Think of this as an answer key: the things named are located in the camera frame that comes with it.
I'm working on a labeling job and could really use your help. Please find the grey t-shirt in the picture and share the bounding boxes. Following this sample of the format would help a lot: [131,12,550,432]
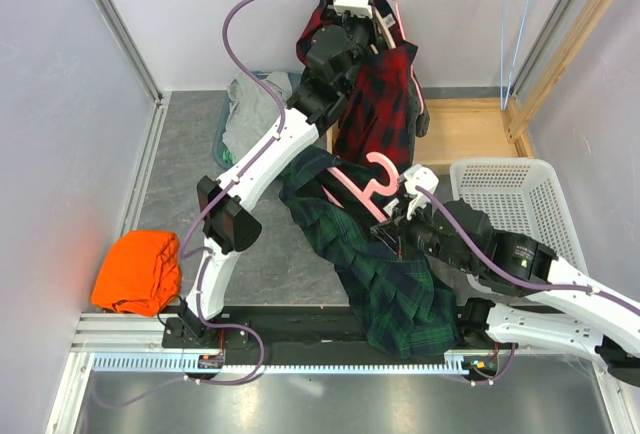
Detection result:
[221,69,296,160]

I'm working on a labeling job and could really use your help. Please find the wooden clothes rack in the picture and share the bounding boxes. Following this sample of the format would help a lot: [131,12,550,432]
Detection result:
[324,0,640,168]

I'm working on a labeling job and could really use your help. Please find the black dotted garment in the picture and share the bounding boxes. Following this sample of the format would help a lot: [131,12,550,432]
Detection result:
[407,74,430,162]

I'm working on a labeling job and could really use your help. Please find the red navy plaid skirt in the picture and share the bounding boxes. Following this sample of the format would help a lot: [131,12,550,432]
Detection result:
[296,0,418,177]

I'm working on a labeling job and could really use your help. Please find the blue wire hanger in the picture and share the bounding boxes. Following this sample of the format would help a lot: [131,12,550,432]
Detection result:
[499,0,531,112]

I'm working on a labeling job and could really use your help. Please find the green tie-dye garment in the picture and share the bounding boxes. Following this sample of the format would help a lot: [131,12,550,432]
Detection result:
[222,147,235,166]

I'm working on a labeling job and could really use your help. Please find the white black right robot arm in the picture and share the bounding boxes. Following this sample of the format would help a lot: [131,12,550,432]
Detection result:
[370,200,639,386]

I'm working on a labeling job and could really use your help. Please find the teal plastic basin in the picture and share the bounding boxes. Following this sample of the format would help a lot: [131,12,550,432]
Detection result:
[212,70,281,173]

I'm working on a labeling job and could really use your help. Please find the aluminium corner profile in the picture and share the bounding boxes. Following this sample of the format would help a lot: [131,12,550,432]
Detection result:
[94,0,164,104]

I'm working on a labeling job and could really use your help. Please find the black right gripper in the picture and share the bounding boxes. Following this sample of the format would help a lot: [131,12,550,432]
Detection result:
[372,192,477,274]

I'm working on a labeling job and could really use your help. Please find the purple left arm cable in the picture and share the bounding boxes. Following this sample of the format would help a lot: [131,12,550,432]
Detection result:
[178,0,331,325]

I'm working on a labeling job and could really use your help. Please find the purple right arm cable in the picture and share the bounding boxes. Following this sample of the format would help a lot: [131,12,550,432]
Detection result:
[414,184,640,318]

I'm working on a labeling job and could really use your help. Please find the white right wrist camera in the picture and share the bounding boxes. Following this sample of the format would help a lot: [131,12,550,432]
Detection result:
[399,164,439,220]

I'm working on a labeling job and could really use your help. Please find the beige wooden hanger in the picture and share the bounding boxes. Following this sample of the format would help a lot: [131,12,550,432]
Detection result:
[374,8,396,50]

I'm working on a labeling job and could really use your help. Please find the orange garment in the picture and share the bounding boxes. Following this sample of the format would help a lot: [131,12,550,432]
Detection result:
[90,230,182,317]

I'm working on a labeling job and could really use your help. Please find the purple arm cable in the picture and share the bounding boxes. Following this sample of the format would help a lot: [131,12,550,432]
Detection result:
[414,184,640,318]
[178,0,331,325]

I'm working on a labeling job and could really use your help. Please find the green plaid garment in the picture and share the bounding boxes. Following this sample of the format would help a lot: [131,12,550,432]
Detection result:
[279,146,461,358]

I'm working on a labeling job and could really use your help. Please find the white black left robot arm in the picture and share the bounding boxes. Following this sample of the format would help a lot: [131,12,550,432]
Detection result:
[179,8,376,347]

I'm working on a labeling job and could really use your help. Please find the thick pink plastic hanger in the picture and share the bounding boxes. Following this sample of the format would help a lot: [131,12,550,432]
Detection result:
[328,152,400,223]

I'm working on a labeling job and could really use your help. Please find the light blue cable duct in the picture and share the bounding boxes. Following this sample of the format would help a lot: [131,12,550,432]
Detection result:
[92,352,469,375]

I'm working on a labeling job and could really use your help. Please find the white plastic laundry basket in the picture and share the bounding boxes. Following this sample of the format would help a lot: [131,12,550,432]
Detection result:
[449,158,588,274]

